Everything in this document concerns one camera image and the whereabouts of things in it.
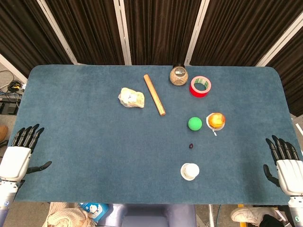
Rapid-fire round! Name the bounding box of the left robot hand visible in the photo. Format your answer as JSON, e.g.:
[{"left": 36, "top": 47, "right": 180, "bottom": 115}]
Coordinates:
[{"left": 0, "top": 123, "right": 53, "bottom": 182}]

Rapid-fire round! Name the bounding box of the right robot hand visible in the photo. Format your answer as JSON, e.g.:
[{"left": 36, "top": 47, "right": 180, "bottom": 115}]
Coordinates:
[{"left": 263, "top": 135, "right": 303, "bottom": 196}]

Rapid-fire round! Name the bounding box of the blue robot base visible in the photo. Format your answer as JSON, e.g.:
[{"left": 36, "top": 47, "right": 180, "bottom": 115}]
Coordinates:
[{"left": 98, "top": 203, "right": 197, "bottom": 227}]

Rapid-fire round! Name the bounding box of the orange fruit in white cup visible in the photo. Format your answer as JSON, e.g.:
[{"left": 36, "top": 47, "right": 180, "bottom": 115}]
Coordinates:
[{"left": 205, "top": 112, "right": 226, "bottom": 137}]

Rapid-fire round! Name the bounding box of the brown shoe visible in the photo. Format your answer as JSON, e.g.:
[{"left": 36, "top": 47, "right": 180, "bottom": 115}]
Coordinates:
[{"left": 0, "top": 125, "right": 9, "bottom": 143}]

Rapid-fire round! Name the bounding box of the black foot pedal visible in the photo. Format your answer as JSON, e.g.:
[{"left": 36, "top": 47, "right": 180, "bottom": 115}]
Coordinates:
[{"left": 0, "top": 101, "right": 20, "bottom": 115}]

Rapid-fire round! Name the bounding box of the white sneaker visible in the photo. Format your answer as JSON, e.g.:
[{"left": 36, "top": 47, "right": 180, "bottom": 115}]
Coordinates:
[{"left": 231, "top": 206, "right": 279, "bottom": 224}]

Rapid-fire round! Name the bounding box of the beige knitted cloth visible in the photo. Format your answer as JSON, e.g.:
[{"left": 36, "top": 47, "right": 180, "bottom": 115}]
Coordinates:
[{"left": 45, "top": 201, "right": 98, "bottom": 227}]

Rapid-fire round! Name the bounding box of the blue printed package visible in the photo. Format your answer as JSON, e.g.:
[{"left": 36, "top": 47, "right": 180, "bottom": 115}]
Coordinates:
[{"left": 79, "top": 202, "right": 110, "bottom": 223}]

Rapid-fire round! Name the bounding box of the blue table mat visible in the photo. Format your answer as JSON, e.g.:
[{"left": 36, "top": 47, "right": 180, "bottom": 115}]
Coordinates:
[{"left": 7, "top": 65, "right": 303, "bottom": 205}]

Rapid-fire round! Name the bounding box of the green ball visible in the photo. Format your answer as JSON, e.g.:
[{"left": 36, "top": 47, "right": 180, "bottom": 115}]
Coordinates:
[{"left": 187, "top": 116, "right": 203, "bottom": 131}]

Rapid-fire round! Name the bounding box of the red tape roll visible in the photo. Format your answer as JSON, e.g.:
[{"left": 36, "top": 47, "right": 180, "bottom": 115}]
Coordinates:
[{"left": 189, "top": 76, "right": 212, "bottom": 98}]

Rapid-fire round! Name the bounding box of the crumpled plastic bag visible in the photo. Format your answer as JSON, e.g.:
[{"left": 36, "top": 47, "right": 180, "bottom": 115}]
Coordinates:
[{"left": 118, "top": 87, "right": 145, "bottom": 109}]

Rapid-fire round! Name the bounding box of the glass jar with black lid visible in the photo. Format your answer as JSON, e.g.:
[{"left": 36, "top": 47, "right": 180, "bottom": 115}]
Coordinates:
[{"left": 169, "top": 64, "right": 189, "bottom": 86}]

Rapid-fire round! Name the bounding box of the wooden stick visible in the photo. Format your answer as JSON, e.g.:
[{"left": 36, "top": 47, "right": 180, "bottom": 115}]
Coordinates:
[{"left": 143, "top": 74, "right": 167, "bottom": 116}]

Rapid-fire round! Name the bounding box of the dark brown curtain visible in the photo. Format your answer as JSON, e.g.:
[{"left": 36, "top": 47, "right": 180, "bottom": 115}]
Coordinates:
[{"left": 0, "top": 0, "right": 303, "bottom": 117}]

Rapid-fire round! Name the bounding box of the bundle of cables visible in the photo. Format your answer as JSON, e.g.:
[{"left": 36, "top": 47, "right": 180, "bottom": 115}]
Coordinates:
[{"left": 0, "top": 70, "right": 27, "bottom": 102}]

